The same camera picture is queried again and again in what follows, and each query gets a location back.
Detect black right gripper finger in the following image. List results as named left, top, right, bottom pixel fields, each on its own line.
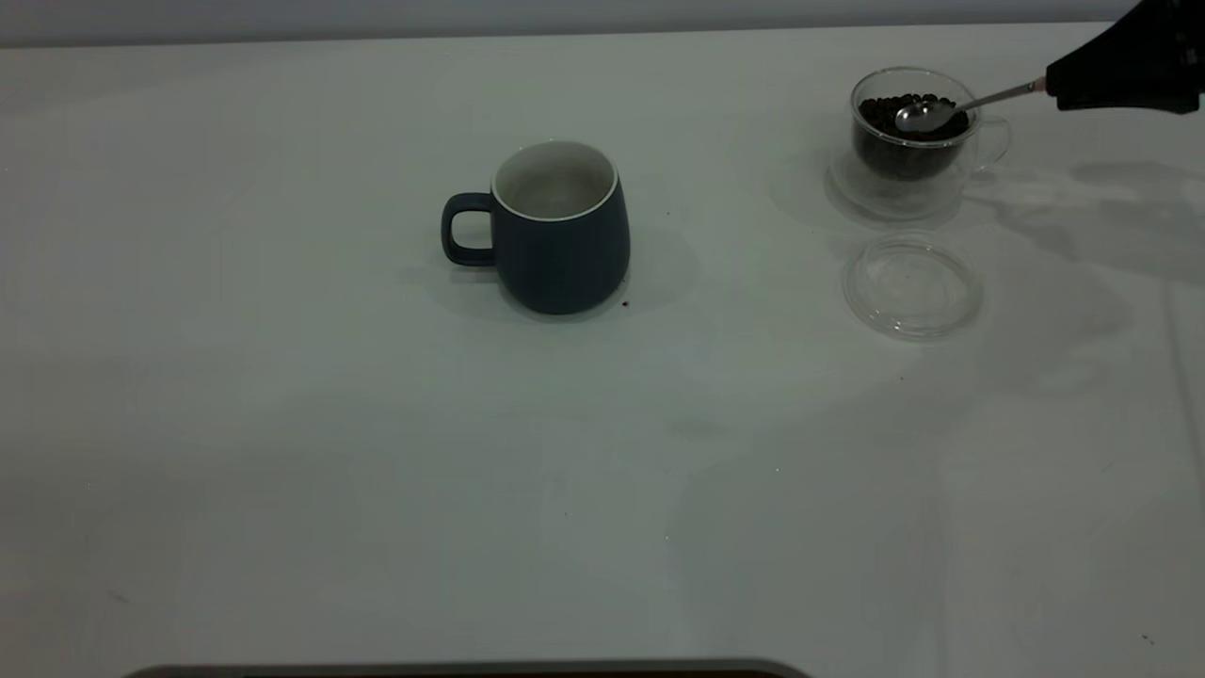
left=1045, top=42, right=1205, bottom=115

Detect dark coffee beans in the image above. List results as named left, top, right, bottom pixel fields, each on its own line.
left=857, top=92, right=971, bottom=180

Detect clear round glass lid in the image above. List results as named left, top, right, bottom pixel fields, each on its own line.
left=843, top=234, right=985, bottom=342

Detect clear glass cup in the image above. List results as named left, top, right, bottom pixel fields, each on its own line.
left=850, top=66, right=1014, bottom=185

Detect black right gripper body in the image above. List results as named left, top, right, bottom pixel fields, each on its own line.
left=1097, top=0, right=1205, bottom=43

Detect dark grey ceramic mug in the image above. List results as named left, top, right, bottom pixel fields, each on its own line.
left=441, top=139, right=632, bottom=316

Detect pink handled metal spoon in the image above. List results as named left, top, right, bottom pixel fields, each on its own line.
left=894, top=80, right=1049, bottom=134

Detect clear glass saucer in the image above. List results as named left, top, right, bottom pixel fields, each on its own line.
left=827, top=151, right=969, bottom=224

